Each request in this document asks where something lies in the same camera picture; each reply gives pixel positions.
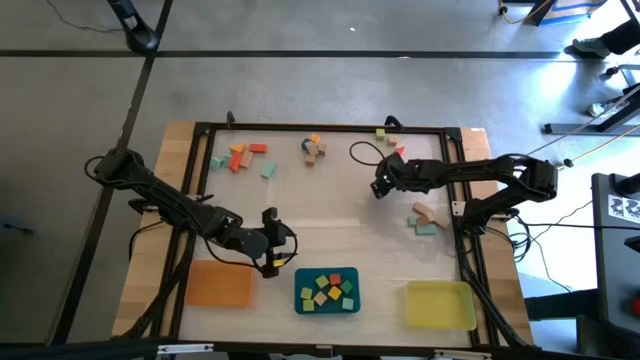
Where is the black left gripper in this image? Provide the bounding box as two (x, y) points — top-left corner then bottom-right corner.
(253, 218), (299, 280)

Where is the orange plastic tray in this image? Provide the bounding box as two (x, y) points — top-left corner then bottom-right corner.
(184, 259), (257, 309)

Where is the teal plastic tray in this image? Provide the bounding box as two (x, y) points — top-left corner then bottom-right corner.
(293, 266), (363, 317)

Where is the yellow plastic tray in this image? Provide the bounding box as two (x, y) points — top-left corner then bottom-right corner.
(403, 279), (478, 333)

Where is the black desk foot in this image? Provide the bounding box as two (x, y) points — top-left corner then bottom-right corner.
(542, 82), (640, 136)

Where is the person's shoe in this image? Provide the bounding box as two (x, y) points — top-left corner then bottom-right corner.
(563, 38), (612, 60)
(587, 98), (624, 119)

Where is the white printed sticker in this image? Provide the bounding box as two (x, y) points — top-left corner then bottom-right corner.
(606, 193), (640, 225)

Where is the black equipment cabinet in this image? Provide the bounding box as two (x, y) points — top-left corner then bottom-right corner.
(574, 171), (640, 360)

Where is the blue box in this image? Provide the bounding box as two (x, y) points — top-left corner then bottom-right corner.
(528, 0), (609, 27)

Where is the person's leg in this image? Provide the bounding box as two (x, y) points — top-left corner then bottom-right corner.
(598, 18), (640, 56)

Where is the black stand base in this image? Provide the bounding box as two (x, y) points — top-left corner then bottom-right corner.
(106, 0), (162, 55)

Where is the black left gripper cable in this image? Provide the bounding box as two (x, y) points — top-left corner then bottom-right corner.
(284, 229), (300, 262)

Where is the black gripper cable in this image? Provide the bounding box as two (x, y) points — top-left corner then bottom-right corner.
(347, 140), (389, 168)
(284, 229), (300, 262)

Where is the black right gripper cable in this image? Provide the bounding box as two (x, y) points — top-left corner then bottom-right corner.
(347, 140), (389, 168)

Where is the black table frame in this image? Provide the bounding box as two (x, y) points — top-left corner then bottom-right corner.
(149, 121), (501, 349)

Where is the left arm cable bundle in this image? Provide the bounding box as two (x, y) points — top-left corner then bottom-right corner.
(119, 219), (201, 342)

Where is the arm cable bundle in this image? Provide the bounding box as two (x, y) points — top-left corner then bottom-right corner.
(119, 219), (201, 342)
(457, 224), (544, 350)

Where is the white metal bracket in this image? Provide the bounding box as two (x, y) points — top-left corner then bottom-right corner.
(156, 342), (216, 357)
(432, 349), (494, 360)

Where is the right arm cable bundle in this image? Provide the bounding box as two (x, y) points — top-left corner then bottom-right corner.
(457, 224), (544, 350)

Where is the yellow floor cable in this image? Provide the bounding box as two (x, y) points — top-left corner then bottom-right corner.
(524, 127), (640, 174)

